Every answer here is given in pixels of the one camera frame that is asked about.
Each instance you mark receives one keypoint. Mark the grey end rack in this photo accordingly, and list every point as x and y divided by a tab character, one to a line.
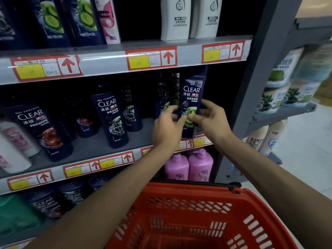
285	111

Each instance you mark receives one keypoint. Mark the white blue tube bottle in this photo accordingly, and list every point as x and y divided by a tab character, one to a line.
272	137
256	138

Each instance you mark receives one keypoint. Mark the person's left hand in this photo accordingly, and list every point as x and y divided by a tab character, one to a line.
168	134

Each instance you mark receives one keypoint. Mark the dark red-label shampoo bottle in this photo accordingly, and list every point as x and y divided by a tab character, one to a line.
111	121
39	132
87	124

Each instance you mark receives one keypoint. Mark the navy black Clear bottle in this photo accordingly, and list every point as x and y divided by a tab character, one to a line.
132	114

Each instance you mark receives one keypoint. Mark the grey metal store shelving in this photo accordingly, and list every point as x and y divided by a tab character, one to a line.
150	59

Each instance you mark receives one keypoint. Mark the white jar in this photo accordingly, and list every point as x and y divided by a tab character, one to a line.
301	94
313	64
282	69
271	101

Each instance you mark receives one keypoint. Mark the purple pump bottle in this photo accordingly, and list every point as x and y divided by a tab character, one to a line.
176	167
201	165

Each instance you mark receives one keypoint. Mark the orange shopping basket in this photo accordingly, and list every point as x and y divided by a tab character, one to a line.
194	191

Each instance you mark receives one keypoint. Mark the person's right hand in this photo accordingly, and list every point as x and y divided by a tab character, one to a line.
212	124

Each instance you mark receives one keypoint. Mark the person's left forearm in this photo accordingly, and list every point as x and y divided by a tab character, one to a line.
103	204

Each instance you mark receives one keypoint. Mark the grey store shelf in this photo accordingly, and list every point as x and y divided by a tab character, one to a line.
90	147

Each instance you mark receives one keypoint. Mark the white curvy bottle gold cap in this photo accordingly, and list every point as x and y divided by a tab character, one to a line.
176	20
192	23
207	20

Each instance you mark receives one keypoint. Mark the row of large navy bottles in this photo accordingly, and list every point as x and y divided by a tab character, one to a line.
52	20

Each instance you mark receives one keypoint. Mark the person's right forearm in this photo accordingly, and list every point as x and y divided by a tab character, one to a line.
280	191

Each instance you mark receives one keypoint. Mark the white bottle red label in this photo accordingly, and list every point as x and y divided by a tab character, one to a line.
109	23

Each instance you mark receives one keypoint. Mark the navy round bottle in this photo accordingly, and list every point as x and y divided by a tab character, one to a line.
72	194
99	182
44	204

